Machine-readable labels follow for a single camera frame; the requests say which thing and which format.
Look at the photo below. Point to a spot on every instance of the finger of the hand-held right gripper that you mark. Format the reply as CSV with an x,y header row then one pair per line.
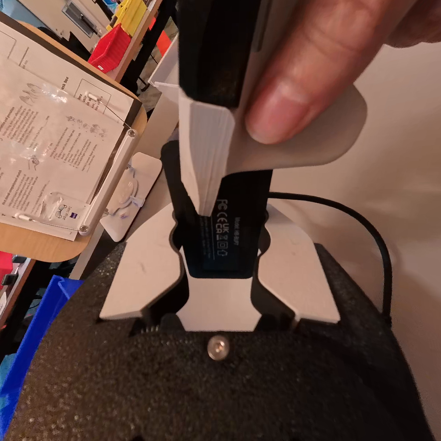
x,y
205,155

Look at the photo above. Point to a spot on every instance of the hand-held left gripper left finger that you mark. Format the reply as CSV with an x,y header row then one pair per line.
x,y
144,268

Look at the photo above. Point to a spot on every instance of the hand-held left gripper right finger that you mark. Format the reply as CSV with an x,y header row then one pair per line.
x,y
296,272

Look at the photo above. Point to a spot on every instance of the black usb hub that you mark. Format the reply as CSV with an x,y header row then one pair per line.
x,y
237,206

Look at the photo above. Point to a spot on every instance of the person's right hand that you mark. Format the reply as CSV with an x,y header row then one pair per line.
x,y
310,69

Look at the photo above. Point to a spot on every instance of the white plastic plate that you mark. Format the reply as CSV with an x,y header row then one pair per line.
x,y
146,168

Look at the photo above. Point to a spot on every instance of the yellow plastic bin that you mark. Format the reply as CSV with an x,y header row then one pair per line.
x,y
131,13

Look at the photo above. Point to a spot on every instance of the wooden board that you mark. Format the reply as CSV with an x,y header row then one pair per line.
x,y
41,246

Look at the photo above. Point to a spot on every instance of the blue plastic bin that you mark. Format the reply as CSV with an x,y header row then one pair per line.
x,y
24,327

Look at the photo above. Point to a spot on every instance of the white electrical box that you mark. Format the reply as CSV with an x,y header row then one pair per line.
x,y
81,17

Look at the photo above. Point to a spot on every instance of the red box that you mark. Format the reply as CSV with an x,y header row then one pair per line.
x,y
7,267

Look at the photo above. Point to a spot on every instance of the instruction sheet holder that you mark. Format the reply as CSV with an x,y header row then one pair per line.
x,y
51,137

